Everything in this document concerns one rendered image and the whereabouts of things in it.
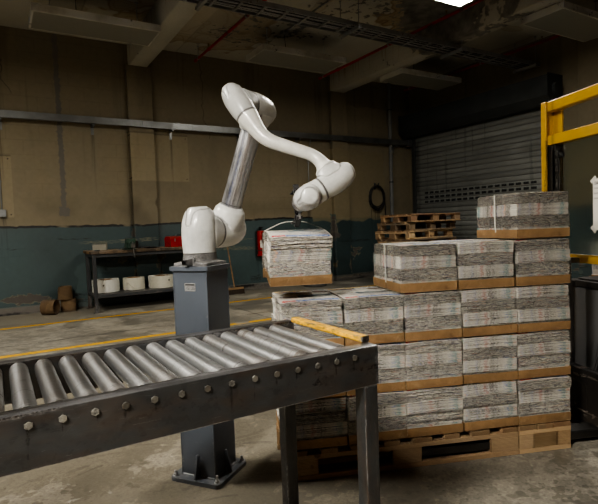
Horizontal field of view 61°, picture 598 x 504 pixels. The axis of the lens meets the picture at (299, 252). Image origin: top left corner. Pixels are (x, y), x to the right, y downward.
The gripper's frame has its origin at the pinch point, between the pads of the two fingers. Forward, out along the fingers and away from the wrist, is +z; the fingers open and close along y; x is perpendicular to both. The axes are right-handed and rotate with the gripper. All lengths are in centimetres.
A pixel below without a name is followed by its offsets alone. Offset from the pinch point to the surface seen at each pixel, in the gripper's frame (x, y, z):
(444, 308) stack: 68, 51, -15
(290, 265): -5.2, 28.0, -16.2
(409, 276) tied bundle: 51, 35, -17
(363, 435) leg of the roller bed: 3, 80, -91
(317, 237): 6.8, 15.9, -20.4
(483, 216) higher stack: 107, 5, 12
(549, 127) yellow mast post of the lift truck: 164, -50, 31
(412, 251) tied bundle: 52, 23, -18
